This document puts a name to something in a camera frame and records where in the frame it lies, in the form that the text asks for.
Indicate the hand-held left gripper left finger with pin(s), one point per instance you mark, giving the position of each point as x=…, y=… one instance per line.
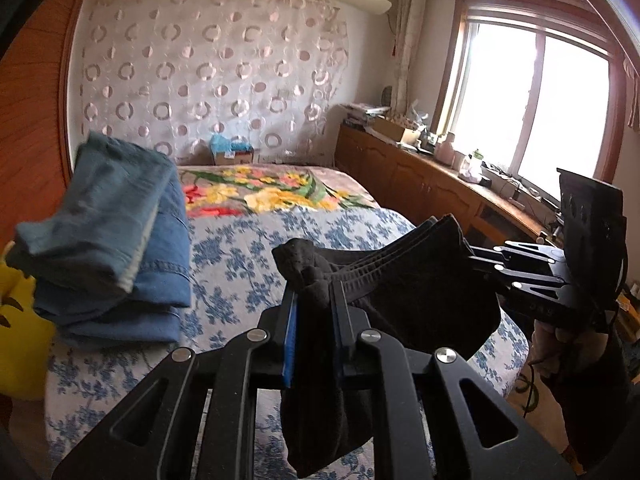
x=290, y=342

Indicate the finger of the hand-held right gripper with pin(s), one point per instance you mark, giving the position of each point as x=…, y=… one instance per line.
x=535, y=282
x=525, y=252

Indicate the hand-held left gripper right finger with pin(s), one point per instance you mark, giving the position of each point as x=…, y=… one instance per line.
x=346, y=327

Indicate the black pants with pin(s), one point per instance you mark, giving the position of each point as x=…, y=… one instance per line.
x=415, y=300

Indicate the person's right hand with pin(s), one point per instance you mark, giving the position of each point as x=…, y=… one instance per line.
x=546, y=347

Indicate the bed with floral sheet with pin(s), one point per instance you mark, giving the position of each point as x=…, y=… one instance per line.
x=235, y=260

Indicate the clear plastic bag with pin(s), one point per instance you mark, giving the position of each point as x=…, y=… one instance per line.
x=470, y=167

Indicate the pale pink bottle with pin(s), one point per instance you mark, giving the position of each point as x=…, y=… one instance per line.
x=445, y=150

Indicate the wooden cabinet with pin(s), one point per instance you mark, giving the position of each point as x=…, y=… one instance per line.
x=410, y=190

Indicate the dark blue folded jeans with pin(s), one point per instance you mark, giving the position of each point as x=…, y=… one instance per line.
x=160, y=280

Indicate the flowered pink blanket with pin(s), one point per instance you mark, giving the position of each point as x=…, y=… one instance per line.
x=270, y=190

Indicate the window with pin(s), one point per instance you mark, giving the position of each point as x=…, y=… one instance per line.
x=545, y=95

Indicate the open cardboard box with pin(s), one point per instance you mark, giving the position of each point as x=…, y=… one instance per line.
x=397, y=130

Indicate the cardboard box with blue items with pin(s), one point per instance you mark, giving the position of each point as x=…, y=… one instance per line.
x=231, y=152

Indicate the stack of papers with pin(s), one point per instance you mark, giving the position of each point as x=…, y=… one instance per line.
x=362, y=112

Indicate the light blue folded jeans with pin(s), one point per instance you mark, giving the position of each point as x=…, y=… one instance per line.
x=100, y=205

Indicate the white window drape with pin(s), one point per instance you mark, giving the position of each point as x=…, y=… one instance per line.
x=407, y=45

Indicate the yellow plush toy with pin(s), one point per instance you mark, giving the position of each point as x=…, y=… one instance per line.
x=22, y=340

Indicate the circle patterned curtain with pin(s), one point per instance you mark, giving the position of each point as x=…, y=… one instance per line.
x=210, y=75

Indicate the wooden wardrobe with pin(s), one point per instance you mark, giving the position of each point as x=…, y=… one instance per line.
x=35, y=110

